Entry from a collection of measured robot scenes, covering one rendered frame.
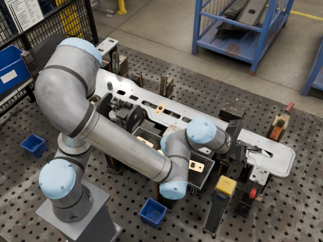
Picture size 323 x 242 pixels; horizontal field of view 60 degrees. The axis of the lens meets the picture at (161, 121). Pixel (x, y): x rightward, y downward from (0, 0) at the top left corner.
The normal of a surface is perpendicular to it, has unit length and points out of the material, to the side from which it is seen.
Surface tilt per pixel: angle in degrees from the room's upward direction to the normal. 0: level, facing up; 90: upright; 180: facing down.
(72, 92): 48
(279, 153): 0
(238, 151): 40
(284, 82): 0
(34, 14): 90
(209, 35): 0
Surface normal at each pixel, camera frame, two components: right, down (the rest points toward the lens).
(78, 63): 0.61, -0.42
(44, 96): -0.34, 0.07
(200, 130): -0.64, -0.36
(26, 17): 0.86, 0.38
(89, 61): 0.84, -0.23
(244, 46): -0.02, -0.64
